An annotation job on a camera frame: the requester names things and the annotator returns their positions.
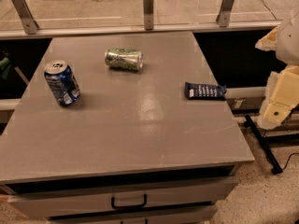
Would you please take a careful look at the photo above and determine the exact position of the grey drawer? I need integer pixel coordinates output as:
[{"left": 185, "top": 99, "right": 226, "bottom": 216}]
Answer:
[
  {"left": 8, "top": 176, "right": 237, "bottom": 217},
  {"left": 50, "top": 205, "right": 217, "bottom": 224}
]

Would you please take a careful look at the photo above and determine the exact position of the dark blue snack packet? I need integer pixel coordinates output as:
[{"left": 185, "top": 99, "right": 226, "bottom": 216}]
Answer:
[{"left": 184, "top": 82, "right": 226, "bottom": 100}]

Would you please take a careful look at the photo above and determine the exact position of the black upper drawer handle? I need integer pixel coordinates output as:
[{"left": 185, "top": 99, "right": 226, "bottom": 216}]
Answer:
[{"left": 110, "top": 194, "right": 148, "bottom": 210}]

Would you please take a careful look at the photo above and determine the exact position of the right metal railing bracket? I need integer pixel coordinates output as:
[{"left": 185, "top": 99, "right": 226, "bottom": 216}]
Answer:
[{"left": 216, "top": 0, "right": 235, "bottom": 27}]

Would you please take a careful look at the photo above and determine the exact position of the left metal railing bracket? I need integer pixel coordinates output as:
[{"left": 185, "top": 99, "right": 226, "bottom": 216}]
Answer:
[{"left": 11, "top": 0, "right": 39, "bottom": 35}]

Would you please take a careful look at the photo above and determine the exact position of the black metal floor stand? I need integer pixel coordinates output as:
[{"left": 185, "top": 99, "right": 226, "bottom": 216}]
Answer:
[{"left": 244, "top": 115, "right": 299, "bottom": 175}]

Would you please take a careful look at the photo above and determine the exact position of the middle metal railing bracket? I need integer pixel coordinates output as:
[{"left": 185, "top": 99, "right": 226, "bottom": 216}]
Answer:
[{"left": 143, "top": 0, "right": 154, "bottom": 30}]

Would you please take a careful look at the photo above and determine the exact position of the horizontal metal rail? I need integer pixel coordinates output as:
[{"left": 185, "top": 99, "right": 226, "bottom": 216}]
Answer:
[{"left": 0, "top": 20, "right": 281, "bottom": 40}]

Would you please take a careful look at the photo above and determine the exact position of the black floor cable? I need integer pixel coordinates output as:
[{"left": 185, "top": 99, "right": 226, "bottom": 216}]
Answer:
[{"left": 281, "top": 152, "right": 299, "bottom": 170}]

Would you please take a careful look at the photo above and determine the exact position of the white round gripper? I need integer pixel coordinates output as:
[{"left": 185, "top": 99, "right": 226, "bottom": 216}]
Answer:
[{"left": 255, "top": 7, "right": 299, "bottom": 130}]

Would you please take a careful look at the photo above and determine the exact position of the metal railing bracket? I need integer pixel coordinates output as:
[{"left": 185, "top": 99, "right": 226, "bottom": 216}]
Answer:
[
  {"left": 143, "top": 0, "right": 154, "bottom": 30},
  {"left": 216, "top": 0, "right": 235, "bottom": 27},
  {"left": 11, "top": 0, "right": 39, "bottom": 35}
]

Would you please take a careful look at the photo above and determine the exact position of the grey upper drawer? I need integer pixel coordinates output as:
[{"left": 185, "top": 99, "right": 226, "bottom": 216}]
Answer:
[{"left": 8, "top": 176, "right": 237, "bottom": 217}]

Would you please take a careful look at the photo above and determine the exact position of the grey lower drawer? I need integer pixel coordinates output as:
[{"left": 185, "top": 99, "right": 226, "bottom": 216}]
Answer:
[{"left": 50, "top": 205, "right": 217, "bottom": 224}]

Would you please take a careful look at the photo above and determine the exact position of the blue soda can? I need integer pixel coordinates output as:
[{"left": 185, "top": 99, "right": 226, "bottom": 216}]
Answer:
[{"left": 44, "top": 60, "right": 80, "bottom": 106}]

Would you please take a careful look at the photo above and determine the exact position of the green soda can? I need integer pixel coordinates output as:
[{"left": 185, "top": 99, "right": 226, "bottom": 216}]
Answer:
[{"left": 105, "top": 49, "right": 143, "bottom": 72}]

